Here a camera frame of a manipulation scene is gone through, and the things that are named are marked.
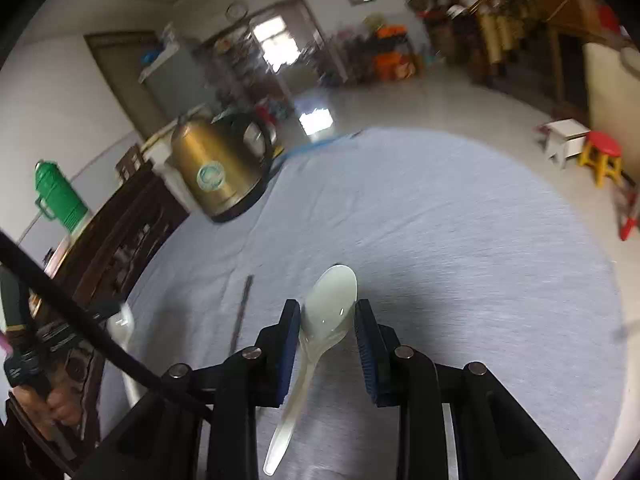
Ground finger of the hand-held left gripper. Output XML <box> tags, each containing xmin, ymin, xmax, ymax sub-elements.
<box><xmin>85</xmin><ymin>299</ymin><xmax>126</xmax><ymax>323</ymax></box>

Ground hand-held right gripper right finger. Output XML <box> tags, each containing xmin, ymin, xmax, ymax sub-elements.
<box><xmin>354</xmin><ymin>299</ymin><xmax>581</xmax><ymax>480</ymax></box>

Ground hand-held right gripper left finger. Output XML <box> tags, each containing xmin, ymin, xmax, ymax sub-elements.
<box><xmin>75</xmin><ymin>300</ymin><xmax>301</xmax><ymax>480</ymax></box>

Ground white ceramic spoon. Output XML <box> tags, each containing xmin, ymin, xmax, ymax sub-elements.
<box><xmin>106</xmin><ymin>302</ymin><xmax>143</xmax><ymax>411</ymax></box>
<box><xmin>262</xmin><ymin>264</ymin><xmax>359</xmax><ymax>477</ymax></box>

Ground metal chopstick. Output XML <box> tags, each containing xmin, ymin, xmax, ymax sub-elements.
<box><xmin>230</xmin><ymin>275</ymin><xmax>253</xmax><ymax>354</ymax></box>

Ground person's left hand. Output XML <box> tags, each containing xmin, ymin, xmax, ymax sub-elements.
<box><xmin>6</xmin><ymin>360</ymin><xmax>88</xmax><ymax>436</ymax></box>

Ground dark carved wooden sideboard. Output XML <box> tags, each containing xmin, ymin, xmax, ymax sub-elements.
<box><xmin>45</xmin><ymin>160</ymin><xmax>191</xmax><ymax>441</ymax></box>

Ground green thermos flask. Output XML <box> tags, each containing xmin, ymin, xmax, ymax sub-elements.
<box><xmin>34</xmin><ymin>160</ymin><xmax>91</xmax><ymax>233</ymax></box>

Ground grey tablecloth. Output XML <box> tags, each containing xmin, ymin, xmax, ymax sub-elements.
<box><xmin>97</xmin><ymin>127</ymin><xmax>626</xmax><ymax>480</ymax></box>

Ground brown wooden chair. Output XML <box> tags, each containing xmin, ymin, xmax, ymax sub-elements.
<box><xmin>116</xmin><ymin>144</ymin><xmax>146</xmax><ymax>181</ymax></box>

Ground gold electric kettle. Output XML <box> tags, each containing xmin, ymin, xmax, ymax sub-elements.
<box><xmin>170</xmin><ymin>111</ymin><xmax>276</xmax><ymax>223</ymax></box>

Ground brown wooden door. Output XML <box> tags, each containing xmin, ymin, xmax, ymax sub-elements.
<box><xmin>84</xmin><ymin>31</ymin><xmax>171</xmax><ymax>141</ymax></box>

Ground grey refrigerator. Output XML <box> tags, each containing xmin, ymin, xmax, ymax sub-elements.
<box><xmin>139</xmin><ymin>42</ymin><xmax>221</xmax><ymax>126</ymax></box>

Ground orange cardboard boxes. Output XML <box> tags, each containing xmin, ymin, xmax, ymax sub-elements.
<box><xmin>375</xmin><ymin>55</ymin><xmax>418</xmax><ymax>81</ymax></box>

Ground red plastic child chair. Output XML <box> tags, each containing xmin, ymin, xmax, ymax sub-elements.
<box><xmin>617</xmin><ymin>180</ymin><xmax>640</xmax><ymax>242</ymax></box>

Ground small white stool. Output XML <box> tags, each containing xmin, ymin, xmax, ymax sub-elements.
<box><xmin>542</xmin><ymin>119</ymin><xmax>592</xmax><ymax>170</ymax></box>

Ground dark wooden side table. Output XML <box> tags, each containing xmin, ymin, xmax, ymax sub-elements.
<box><xmin>345</xmin><ymin>30</ymin><xmax>421</xmax><ymax>83</ymax></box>

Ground red and yellow stool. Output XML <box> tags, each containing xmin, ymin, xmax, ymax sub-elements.
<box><xmin>579</xmin><ymin>131</ymin><xmax>624</xmax><ymax>188</ymax></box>

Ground wooden stair railing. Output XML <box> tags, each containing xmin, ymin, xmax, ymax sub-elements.
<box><xmin>465</xmin><ymin>0</ymin><xmax>536</xmax><ymax>86</ymax></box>

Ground beige leather sofa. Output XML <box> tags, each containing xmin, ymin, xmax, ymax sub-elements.
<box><xmin>582</xmin><ymin>42</ymin><xmax>640</xmax><ymax>136</ymax></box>

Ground black cable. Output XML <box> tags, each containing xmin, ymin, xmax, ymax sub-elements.
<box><xmin>0</xmin><ymin>232</ymin><xmax>213</xmax><ymax>421</ymax></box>

